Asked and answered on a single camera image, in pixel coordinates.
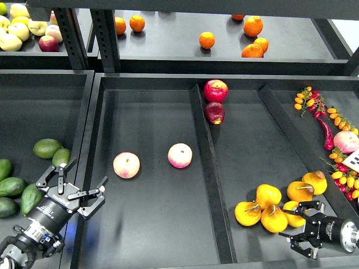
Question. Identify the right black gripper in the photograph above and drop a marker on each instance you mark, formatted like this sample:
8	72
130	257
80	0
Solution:
325	229

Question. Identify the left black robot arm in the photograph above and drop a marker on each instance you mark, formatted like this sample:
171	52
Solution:
42	238

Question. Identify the green avocado far left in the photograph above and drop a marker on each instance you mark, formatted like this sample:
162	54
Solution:
5	169

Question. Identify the red apple on shelf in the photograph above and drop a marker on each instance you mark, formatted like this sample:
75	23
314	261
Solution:
48	43

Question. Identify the yellow lemon on shelf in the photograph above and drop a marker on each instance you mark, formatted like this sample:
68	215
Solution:
20	19

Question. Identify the orange red tomato bunch upper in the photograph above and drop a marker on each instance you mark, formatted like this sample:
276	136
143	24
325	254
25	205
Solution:
309	100

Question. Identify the pale yellow apple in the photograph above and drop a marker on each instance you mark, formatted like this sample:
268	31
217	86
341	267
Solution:
37	28
20	30

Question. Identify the orange left edge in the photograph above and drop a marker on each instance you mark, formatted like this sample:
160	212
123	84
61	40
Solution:
120	25

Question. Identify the orange tomato vine middle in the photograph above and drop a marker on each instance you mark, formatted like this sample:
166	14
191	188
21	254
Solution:
341	121

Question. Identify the pink peach on shelf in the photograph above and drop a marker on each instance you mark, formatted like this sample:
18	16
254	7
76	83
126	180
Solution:
54	31

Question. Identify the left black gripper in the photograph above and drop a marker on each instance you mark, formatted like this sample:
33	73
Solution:
62	199

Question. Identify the green avocado middle left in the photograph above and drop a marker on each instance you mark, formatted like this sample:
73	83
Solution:
12	186

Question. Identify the red chili pepper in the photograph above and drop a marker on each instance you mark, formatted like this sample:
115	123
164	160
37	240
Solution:
328	136

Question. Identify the pink apple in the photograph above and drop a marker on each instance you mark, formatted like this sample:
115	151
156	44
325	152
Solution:
180	155
126	165

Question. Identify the pale yellow apple middle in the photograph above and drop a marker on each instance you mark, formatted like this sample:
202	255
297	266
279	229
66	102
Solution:
20	30

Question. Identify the black shelf upright post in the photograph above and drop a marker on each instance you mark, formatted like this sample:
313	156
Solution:
105	30

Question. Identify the white marker card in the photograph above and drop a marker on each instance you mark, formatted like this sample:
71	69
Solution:
352	161

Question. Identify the cherry tomato bunch lower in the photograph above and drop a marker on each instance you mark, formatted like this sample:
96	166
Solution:
345	178

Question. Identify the green avocado lower left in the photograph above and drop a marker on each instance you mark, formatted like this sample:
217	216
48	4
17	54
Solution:
8	207

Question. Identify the yellow pear behind gripper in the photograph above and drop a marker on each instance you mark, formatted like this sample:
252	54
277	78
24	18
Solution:
267	195

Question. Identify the black large divided tray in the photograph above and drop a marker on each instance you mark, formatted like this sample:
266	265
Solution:
165	217

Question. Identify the light green avocado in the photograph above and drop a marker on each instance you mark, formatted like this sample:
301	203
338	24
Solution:
62	156
46	148

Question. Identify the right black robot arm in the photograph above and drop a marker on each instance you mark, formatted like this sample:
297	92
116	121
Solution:
299	243

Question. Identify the pink peach right bin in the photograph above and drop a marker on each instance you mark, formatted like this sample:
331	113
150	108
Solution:
346	141

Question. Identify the yellow pear with brown top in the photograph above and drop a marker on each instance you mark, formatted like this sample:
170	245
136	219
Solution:
300	191

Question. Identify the pink apple left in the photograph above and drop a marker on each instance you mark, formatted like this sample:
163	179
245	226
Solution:
126	165

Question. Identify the bright red apple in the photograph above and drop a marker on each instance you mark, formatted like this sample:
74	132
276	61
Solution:
215	91

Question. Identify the orange right small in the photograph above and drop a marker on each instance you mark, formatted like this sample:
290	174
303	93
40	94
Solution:
263	43

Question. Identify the dark red apple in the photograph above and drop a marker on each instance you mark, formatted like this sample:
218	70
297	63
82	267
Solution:
215	113

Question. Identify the pale yellow apple right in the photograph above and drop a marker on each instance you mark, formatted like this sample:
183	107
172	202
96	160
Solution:
37	28

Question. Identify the dark green avocado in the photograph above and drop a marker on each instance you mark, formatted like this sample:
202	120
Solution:
30	198

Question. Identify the pink apple centre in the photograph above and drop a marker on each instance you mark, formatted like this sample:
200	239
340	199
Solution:
180	155

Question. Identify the orange front right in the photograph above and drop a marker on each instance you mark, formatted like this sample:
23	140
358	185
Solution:
252	51

